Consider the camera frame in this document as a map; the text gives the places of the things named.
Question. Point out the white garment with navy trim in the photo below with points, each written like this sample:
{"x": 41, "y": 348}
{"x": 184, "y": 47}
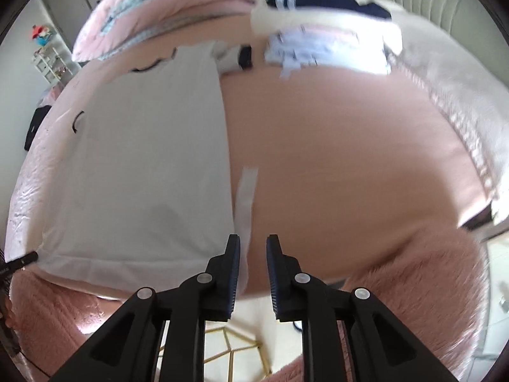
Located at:
{"x": 139, "y": 167}

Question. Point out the grey and black cloth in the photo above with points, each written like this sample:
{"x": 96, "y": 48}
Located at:
{"x": 234, "y": 57}

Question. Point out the white shelf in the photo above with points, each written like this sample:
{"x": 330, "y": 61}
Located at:
{"x": 47, "y": 61}

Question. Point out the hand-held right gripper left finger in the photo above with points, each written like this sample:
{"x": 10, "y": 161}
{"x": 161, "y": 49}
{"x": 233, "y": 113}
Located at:
{"x": 235, "y": 270}

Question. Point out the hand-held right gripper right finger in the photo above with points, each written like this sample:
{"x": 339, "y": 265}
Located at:
{"x": 274, "y": 278}

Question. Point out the navy and white garment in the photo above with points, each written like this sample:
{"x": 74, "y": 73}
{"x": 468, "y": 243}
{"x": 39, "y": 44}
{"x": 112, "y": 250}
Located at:
{"x": 330, "y": 0}

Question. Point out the black bag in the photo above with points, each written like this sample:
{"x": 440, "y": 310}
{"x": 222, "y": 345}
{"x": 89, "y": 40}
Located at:
{"x": 35, "y": 125}

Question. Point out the pink quilt with checked border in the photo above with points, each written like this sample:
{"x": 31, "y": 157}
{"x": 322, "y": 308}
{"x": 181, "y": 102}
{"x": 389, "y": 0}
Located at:
{"x": 159, "y": 20}

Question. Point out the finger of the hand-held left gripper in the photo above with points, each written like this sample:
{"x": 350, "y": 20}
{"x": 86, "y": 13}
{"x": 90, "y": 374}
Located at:
{"x": 22, "y": 262}

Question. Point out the colourful toys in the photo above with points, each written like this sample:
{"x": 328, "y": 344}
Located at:
{"x": 41, "y": 36}

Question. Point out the grey door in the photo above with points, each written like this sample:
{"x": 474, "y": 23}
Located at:
{"x": 67, "y": 0}

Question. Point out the white fuzzy blanket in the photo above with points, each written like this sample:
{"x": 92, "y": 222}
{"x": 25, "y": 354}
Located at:
{"x": 449, "y": 67}

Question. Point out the light blue garment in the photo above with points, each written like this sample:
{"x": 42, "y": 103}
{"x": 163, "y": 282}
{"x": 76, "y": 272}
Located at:
{"x": 318, "y": 47}

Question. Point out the pink bed sheet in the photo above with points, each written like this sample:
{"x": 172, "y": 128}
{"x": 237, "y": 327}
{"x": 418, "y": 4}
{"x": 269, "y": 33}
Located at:
{"x": 338, "y": 167}

